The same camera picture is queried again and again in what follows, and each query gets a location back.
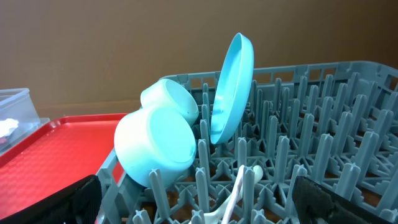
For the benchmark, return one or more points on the light blue bowl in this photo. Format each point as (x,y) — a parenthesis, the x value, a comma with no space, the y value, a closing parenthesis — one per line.
(154,138)

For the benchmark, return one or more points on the red serving tray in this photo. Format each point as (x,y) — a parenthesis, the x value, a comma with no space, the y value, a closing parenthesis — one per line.
(53,157)

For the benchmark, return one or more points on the white plastic spoon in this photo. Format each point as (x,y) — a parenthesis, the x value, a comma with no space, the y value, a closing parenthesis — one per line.
(217,211)

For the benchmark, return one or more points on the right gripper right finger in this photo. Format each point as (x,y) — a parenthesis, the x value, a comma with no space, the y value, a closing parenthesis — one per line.
(316,204)

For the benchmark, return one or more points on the mint green bowl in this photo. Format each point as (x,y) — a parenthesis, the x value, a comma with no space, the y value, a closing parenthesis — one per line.
(170,94)

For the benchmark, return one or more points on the white plastic fork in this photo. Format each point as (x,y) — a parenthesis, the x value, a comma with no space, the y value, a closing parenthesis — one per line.
(234,196)

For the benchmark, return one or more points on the white napkin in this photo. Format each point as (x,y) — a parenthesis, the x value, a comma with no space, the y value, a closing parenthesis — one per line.
(7,127)

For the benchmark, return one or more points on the light blue plate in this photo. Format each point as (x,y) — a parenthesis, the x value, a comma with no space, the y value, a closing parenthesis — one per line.
(233,88)

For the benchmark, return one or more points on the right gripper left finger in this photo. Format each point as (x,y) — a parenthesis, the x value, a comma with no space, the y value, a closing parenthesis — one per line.
(78,203)

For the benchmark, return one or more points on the clear plastic waste bin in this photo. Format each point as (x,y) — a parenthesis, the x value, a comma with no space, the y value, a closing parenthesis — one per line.
(17,104)

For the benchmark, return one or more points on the grey dishwasher rack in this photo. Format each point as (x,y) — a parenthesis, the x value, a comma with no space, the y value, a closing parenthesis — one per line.
(336,123)

